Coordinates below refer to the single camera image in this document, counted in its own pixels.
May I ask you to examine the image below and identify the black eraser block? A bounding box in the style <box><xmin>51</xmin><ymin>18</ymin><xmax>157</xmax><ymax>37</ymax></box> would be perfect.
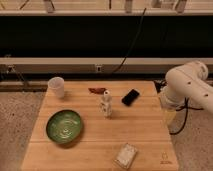
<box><xmin>122</xmin><ymin>89</ymin><xmax>140</xmax><ymax>106</ymax></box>

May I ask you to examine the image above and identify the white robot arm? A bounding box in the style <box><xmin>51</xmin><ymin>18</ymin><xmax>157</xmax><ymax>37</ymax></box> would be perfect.
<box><xmin>159</xmin><ymin>61</ymin><xmax>213</xmax><ymax>125</ymax></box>

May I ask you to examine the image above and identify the white sponge block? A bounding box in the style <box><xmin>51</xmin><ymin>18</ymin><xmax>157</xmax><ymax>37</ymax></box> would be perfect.
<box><xmin>115</xmin><ymin>143</ymin><xmax>138</xmax><ymax>169</ymax></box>

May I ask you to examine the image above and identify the white toy figurine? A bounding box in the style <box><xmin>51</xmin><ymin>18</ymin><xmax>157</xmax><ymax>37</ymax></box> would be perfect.
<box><xmin>100</xmin><ymin>90</ymin><xmax>112</xmax><ymax>118</ymax></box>

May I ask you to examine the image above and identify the red brown chili pepper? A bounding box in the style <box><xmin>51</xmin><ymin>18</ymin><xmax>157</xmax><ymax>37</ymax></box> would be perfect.
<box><xmin>88</xmin><ymin>88</ymin><xmax>106</xmax><ymax>94</ymax></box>

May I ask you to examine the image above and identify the green ceramic bowl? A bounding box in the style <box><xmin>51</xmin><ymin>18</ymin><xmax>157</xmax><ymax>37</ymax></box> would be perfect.
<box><xmin>46</xmin><ymin>110</ymin><xmax>83</xmax><ymax>144</ymax></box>

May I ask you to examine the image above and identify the white plastic cup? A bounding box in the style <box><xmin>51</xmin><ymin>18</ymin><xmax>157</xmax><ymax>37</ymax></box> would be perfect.
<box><xmin>48</xmin><ymin>77</ymin><xmax>64</xmax><ymax>98</ymax></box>

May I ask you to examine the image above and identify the black floor cable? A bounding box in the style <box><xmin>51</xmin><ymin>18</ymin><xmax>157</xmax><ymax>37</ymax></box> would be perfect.
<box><xmin>153</xmin><ymin>79</ymin><xmax>204</xmax><ymax>136</ymax></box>

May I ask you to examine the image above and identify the black hanging cable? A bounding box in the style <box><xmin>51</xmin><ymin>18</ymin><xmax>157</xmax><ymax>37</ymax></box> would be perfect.
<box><xmin>110</xmin><ymin>7</ymin><xmax>148</xmax><ymax>74</ymax></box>

